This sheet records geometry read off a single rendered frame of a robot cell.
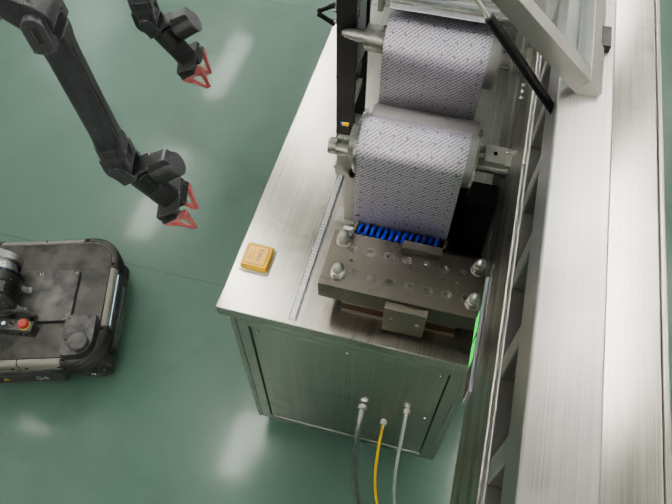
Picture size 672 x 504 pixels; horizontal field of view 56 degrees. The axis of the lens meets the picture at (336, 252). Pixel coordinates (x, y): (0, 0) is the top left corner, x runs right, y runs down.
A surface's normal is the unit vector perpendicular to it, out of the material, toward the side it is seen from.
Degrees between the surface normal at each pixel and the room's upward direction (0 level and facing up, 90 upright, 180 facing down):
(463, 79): 92
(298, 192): 0
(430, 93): 92
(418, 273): 0
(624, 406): 0
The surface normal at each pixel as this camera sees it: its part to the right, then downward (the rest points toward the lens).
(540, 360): 0.00, -0.55
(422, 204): -0.25, 0.81
